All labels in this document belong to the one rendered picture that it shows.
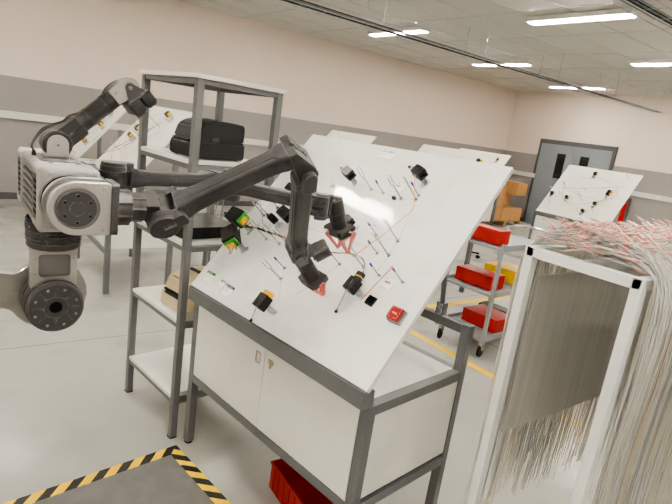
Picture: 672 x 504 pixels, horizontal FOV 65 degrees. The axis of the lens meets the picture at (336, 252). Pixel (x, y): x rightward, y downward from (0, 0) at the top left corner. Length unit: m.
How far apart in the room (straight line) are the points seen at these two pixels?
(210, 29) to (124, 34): 1.42
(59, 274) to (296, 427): 1.09
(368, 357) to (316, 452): 0.47
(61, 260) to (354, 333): 0.99
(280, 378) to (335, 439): 0.35
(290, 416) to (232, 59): 8.34
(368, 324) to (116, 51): 7.89
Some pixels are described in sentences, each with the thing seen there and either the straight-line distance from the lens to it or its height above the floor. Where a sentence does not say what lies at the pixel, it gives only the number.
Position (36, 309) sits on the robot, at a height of 1.13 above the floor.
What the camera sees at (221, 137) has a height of 1.57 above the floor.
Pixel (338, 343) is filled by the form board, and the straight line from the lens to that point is 1.96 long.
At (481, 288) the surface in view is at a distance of 4.65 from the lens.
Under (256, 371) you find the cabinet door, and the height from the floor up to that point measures 0.65.
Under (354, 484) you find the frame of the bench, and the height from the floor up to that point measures 0.50.
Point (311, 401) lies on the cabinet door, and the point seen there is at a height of 0.68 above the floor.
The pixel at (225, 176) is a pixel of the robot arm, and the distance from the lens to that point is 1.35.
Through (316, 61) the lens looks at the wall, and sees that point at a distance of 10.86.
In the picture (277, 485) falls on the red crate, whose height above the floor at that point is 0.07.
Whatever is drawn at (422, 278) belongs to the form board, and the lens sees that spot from 1.95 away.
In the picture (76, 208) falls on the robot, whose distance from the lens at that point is 1.30.
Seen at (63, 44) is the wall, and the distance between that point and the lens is 9.19.
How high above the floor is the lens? 1.70
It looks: 13 degrees down
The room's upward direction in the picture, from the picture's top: 8 degrees clockwise
